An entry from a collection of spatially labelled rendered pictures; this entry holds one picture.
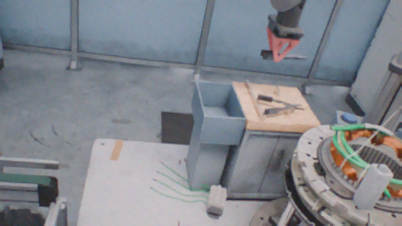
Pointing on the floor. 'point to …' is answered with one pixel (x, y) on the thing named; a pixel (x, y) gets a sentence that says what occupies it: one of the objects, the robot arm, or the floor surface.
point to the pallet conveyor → (33, 189)
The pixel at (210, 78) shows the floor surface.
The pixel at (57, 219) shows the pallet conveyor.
